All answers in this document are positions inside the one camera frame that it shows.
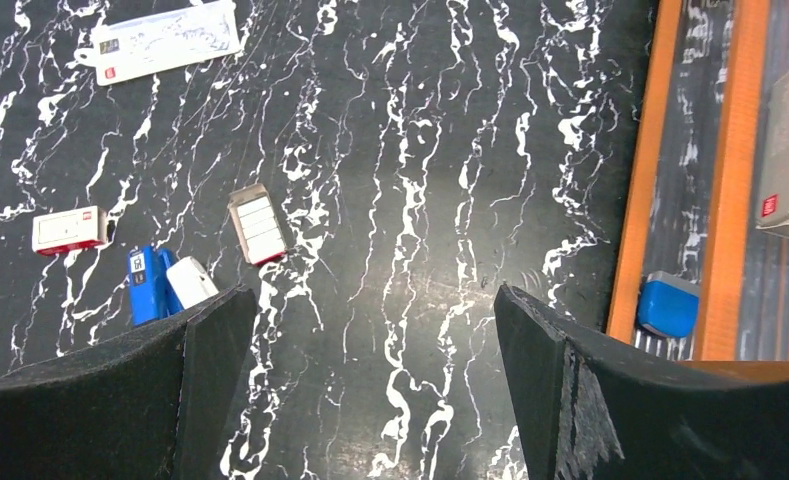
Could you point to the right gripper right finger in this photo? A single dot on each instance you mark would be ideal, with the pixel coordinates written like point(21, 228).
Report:
point(589, 406)

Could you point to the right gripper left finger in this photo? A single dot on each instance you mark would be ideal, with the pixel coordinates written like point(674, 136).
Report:
point(151, 403)

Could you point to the small white stapler remover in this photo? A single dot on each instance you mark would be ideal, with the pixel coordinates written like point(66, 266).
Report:
point(190, 282)

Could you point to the red white staple box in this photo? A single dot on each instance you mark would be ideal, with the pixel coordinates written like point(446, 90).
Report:
point(76, 229)

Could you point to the silver staple strips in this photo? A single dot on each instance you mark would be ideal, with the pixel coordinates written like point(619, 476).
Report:
point(258, 229)

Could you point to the blue item on rack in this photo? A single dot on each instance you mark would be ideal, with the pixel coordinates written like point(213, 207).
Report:
point(668, 305)

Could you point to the orange wooden rack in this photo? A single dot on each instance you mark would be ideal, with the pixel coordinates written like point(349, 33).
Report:
point(694, 187)

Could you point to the white plastic package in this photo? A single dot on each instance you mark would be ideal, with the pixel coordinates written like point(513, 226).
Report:
point(159, 42)

